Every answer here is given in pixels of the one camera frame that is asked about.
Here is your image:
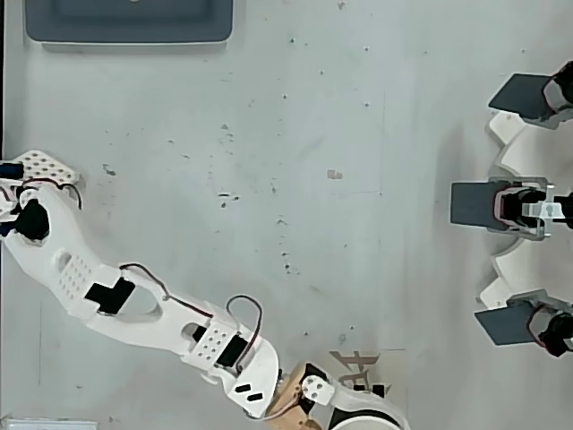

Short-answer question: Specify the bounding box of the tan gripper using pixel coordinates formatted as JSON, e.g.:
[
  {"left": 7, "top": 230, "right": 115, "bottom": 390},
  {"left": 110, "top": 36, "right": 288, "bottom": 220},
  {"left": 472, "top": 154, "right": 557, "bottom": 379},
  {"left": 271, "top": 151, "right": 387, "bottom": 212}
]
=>
[{"left": 266, "top": 361, "right": 411, "bottom": 430}]

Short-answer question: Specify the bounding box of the printed paper mat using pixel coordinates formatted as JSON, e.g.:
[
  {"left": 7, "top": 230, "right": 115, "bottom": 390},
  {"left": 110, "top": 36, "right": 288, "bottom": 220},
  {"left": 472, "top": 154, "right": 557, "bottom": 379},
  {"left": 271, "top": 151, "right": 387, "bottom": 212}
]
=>
[{"left": 312, "top": 348, "right": 408, "bottom": 425}]

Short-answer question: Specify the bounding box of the dark grey paddle with servo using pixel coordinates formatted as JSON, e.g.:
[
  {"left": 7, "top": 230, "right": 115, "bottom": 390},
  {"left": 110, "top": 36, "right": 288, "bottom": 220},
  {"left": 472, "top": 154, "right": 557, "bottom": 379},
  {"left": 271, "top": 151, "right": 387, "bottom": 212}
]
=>
[
  {"left": 487, "top": 60, "right": 573, "bottom": 131},
  {"left": 449, "top": 176, "right": 573, "bottom": 241},
  {"left": 474, "top": 288, "right": 573, "bottom": 359}
]

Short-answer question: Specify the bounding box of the white gear-shaped dispenser base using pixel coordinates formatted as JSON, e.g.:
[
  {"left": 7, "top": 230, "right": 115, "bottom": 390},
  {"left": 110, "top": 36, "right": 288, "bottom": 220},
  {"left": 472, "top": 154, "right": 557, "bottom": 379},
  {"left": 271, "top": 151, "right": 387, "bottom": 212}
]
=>
[{"left": 475, "top": 111, "right": 573, "bottom": 310}]

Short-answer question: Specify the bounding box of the grey plastic tray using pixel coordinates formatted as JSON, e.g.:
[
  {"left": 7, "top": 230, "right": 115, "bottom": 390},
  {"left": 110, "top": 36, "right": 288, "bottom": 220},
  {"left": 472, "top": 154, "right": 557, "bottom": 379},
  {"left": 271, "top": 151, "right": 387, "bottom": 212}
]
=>
[{"left": 24, "top": 0, "right": 235, "bottom": 46}]

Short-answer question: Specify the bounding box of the red black wrist cable loop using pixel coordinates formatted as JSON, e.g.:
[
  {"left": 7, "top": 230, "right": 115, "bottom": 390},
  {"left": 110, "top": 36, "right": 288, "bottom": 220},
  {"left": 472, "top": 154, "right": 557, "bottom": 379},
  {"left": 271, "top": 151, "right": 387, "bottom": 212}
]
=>
[{"left": 226, "top": 294, "right": 266, "bottom": 374}]

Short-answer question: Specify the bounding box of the black forearm cable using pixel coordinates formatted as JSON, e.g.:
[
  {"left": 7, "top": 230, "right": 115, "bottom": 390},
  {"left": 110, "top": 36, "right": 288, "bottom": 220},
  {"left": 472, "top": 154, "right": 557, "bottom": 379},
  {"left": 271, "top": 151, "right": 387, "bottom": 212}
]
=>
[{"left": 118, "top": 262, "right": 214, "bottom": 320}]

